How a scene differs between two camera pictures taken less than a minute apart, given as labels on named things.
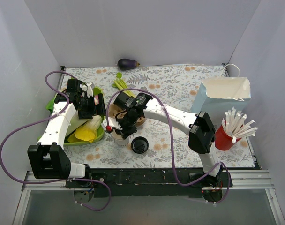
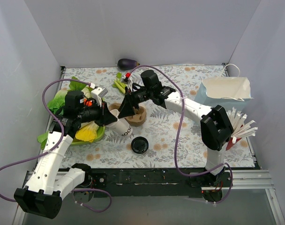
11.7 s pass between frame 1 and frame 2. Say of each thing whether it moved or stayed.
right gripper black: moved
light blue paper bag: stayed
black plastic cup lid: stayed
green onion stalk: stayed
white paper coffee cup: moved
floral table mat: stayed
